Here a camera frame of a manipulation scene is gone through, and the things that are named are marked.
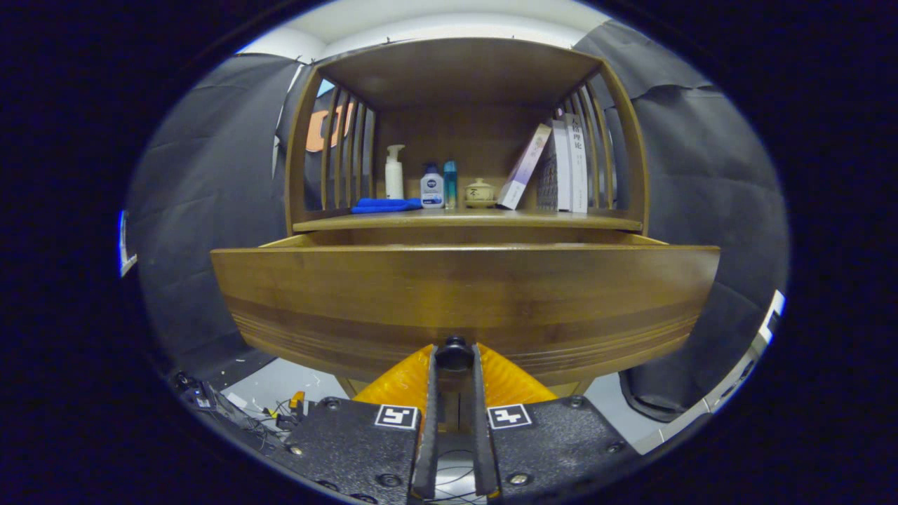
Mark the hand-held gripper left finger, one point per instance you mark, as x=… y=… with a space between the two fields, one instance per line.
x=429 y=435

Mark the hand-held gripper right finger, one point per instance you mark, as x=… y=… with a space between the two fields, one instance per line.
x=483 y=435

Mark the wooden drawer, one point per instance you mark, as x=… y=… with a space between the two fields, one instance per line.
x=463 y=294

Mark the wooden countertop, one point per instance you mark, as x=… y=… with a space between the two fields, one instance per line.
x=477 y=219

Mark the wooden cabinet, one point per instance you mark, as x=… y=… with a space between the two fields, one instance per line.
x=456 y=70

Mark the small orange tool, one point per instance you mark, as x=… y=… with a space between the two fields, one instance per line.
x=297 y=401

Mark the blue folded cloth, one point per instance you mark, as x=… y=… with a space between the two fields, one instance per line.
x=382 y=205

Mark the small black device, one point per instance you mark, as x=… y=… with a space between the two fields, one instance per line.
x=196 y=394

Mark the beige lidded teacup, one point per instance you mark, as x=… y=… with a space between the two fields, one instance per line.
x=480 y=191

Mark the white bottle with blue cap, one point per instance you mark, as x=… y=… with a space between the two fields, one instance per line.
x=431 y=191

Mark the slim teal bottle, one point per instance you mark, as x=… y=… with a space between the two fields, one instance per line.
x=450 y=186

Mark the white pump bottle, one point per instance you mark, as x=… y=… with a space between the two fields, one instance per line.
x=394 y=182

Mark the purple book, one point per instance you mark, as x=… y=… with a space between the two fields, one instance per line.
x=523 y=168

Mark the dark patterned book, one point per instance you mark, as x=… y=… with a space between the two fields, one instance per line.
x=561 y=168

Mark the white book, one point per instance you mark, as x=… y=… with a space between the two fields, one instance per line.
x=577 y=168

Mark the white device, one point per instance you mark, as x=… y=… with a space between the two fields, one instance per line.
x=772 y=315

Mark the white panel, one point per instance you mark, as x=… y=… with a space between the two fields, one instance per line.
x=126 y=245

